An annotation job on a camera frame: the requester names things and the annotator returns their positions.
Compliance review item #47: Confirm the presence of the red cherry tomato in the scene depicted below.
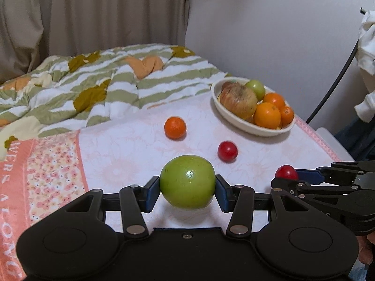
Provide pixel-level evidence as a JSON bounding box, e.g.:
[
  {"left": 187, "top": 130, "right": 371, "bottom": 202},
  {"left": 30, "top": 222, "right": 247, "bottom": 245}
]
[
  {"left": 217, "top": 141, "right": 238, "bottom": 163},
  {"left": 275, "top": 165, "right": 299, "bottom": 180}
]

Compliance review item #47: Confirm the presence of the large green apple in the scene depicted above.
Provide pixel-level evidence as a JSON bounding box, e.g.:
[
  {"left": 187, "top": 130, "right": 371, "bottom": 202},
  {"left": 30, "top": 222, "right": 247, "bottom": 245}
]
[{"left": 160, "top": 155, "right": 215, "bottom": 209}]

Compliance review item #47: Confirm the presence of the small mandarin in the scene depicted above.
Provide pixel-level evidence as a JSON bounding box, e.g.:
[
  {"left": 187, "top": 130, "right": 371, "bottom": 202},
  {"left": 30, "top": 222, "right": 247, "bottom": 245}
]
[
  {"left": 164, "top": 117, "right": 187, "bottom": 140},
  {"left": 279, "top": 105, "right": 294, "bottom": 127}
]

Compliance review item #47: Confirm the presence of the large orange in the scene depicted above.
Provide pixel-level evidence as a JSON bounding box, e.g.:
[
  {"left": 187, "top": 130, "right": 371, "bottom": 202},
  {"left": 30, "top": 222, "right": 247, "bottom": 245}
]
[
  {"left": 253, "top": 102, "right": 281, "bottom": 129},
  {"left": 262, "top": 93, "right": 285, "bottom": 108}
]

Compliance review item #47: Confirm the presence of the yellow red apple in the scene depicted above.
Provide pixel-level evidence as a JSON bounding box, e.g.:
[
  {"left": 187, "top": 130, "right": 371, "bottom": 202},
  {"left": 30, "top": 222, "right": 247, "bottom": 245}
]
[{"left": 219, "top": 82, "right": 257, "bottom": 121}]

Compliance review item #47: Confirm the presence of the small green apple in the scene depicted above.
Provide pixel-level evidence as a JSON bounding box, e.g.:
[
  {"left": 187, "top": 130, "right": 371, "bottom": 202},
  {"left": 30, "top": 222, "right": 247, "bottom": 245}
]
[{"left": 245, "top": 79, "right": 266, "bottom": 102}]

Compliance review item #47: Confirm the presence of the person's hand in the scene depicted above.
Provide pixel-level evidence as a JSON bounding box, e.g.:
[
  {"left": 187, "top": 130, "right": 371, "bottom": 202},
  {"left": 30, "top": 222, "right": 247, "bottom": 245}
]
[{"left": 357, "top": 232, "right": 375, "bottom": 265}]

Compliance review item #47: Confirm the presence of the cream oval cartoon dish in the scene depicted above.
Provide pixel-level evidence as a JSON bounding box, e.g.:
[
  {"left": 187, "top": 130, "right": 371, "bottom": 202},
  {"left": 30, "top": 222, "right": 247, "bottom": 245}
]
[{"left": 211, "top": 77, "right": 297, "bottom": 137}]

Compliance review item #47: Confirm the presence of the pink floral table cloth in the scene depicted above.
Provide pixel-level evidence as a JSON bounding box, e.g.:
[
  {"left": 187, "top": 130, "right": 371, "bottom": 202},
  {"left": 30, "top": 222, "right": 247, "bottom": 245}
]
[{"left": 1, "top": 93, "right": 345, "bottom": 280}]

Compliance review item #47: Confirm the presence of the green striped floral duvet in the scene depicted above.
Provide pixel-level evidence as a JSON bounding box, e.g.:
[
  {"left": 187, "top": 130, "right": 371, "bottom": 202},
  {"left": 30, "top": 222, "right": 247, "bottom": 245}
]
[{"left": 1, "top": 44, "right": 227, "bottom": 157}]

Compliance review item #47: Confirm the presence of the white cloth at right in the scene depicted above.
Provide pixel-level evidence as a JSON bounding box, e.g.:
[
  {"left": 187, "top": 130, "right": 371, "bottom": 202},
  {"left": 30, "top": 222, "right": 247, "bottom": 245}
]
[{"left": 355, "top": 10, "right": 374, "bottom": 123}]

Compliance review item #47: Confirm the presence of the beige curtain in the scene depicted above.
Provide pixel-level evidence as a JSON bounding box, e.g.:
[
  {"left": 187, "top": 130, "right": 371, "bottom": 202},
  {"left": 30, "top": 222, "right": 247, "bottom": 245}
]
[{"left": 1, "top": 0, "right": 189, "bottom": 81}]

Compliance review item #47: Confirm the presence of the black cable by wall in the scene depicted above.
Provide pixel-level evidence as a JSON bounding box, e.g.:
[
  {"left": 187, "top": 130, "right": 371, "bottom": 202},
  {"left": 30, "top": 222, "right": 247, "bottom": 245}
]
[{"left": 305, "top": 39, "right": 360, "bottom": 125}]

